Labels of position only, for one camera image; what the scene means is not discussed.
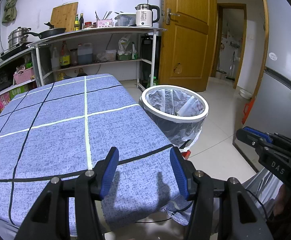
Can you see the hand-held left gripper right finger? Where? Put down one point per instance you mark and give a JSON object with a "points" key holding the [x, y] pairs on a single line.
{"points": [[178, 175]]}

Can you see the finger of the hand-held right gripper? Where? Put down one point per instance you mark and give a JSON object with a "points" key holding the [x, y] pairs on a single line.
{"points": [[255, 131], [245, 137]]}

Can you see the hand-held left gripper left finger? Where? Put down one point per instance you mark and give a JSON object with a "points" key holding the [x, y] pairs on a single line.
{"points": [[110, 172]]}

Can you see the white trash bin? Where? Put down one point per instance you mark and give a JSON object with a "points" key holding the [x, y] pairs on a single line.
{"points": [[180, 119]]}

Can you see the clear bin liner bag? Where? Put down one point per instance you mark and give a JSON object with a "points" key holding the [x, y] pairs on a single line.
{"points": [[160, 100]]}

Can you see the person's right hand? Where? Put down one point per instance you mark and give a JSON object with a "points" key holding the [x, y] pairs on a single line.
{"points": [[285, 205]]}

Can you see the orange plastic stool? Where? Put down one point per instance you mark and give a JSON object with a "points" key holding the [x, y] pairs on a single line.
{"points": [[248, 112]]}

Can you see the red plastic stool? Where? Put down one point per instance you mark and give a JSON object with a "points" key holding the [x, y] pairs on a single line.
{"points": [[185, 153]]}

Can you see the person's grey shorts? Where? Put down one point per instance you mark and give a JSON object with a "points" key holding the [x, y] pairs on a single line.
{"points": [[260, 187]]}

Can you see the white basin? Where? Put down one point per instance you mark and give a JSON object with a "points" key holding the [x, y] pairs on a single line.
{"points": [[245, 94]]}

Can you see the white refrigerator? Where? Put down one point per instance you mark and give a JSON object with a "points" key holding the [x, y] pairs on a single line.
{"points": [[280, 92]]}

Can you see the blue checked tablecloth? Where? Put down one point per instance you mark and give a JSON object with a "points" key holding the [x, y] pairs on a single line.
{"points": [[60, 142]]}

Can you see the mop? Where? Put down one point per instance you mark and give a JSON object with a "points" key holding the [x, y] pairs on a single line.
{"points": [[231, 72]]}

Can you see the white bucket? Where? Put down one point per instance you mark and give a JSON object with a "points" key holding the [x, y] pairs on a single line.
{"points": [[220, 75]]}

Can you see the green plastic bottle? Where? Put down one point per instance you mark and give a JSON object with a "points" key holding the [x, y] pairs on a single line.
{"points": [[155, 82]]}

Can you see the dark cooking oil bottle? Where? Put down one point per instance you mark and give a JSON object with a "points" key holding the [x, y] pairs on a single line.
{"points": [[81, 73]]}

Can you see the yellow wooden door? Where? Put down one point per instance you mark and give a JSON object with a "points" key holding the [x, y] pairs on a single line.
{"points": [[185, 50]]}

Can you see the yellow cooking oil bottle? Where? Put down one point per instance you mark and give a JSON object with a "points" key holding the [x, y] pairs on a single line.
{"points": [[61, 76]]}

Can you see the small clear plastic bag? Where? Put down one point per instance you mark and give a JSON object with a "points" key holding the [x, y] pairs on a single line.
{"points": [[101, 58]]}

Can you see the white plastic tub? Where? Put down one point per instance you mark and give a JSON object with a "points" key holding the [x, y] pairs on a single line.
{"points": [[111, 55]]}

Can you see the dark glass jar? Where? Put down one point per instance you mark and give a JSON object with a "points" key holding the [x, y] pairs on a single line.
{"points": [[73, 58]]}

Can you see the white jug dark liquid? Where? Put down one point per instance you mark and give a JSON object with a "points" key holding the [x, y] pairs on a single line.
{"points": [[85, 55]]}

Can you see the green white packet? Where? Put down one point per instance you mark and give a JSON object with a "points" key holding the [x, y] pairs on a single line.
{"points": [[135, 53]]}

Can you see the yellow label sauce bottle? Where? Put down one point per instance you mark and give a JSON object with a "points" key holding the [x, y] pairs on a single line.
{"points": [[65, 60]]}

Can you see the green cardboard box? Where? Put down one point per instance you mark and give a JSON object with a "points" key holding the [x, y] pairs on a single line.
{"points": [[20, 90]]}

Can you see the white plastic bottle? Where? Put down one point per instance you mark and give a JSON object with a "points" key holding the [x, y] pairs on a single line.
{"points": [[55, 61]]}

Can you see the white plastic bag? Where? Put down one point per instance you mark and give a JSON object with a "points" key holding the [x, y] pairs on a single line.
{"points": [[124, 46]]}

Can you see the black tall cabinet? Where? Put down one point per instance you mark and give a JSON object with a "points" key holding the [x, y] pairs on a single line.
{"points": [[148, 50]]}

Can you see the pink cardboard box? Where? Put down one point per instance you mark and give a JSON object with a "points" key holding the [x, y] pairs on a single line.
{"points": [[3, 102]]}

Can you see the pink plastic basket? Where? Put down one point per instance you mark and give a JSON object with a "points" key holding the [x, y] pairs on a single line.
{"points": [[24, 76]]}

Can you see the white metal shelf rack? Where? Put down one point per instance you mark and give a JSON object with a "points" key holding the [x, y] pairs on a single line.
{"points": [[98, 31]]}

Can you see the red lid jar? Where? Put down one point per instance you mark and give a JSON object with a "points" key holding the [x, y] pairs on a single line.
{"points": [[88, 25]]}

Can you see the pink chopstick holder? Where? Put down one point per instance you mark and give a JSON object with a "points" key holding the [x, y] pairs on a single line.
{"points": [[105, 23]]}

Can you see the wooden open cabinet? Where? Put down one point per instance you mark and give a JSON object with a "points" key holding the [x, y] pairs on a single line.
{"points": [[10, 59]]}

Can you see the green glass sauce bottle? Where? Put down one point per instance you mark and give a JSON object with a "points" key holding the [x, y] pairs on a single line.
{"points": [[77, 25]]}

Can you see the black frying pan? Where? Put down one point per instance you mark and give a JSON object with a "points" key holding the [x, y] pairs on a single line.
{"points": [[53, 32]]}

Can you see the dark glass sauce bottle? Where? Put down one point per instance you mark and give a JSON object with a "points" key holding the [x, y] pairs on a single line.
{"points": [[82, 23]]}

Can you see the clear plastic lidded container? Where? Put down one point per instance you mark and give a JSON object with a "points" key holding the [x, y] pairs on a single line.
{"points": [[125, 20]]}

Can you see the black induction cooker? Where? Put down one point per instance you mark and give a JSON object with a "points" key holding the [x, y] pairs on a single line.
{"points": [[10, 52]]}

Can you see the bundle of chopsticks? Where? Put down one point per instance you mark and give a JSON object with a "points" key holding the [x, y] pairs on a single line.
{"points": [[105, 15]]}

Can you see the white electric kettle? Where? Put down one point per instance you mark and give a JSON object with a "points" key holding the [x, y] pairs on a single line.
{"points": [[143, 16]]}

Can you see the bamboo cutting board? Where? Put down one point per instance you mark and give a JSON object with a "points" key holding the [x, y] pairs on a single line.
{"points": [[64, 17]]}

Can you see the steel steamer pot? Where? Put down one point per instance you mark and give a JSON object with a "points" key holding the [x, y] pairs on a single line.
{"points": [[18, 37]]}

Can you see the green hanging cloth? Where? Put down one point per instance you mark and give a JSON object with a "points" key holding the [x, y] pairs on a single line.
{"points": [[10, 10]]}

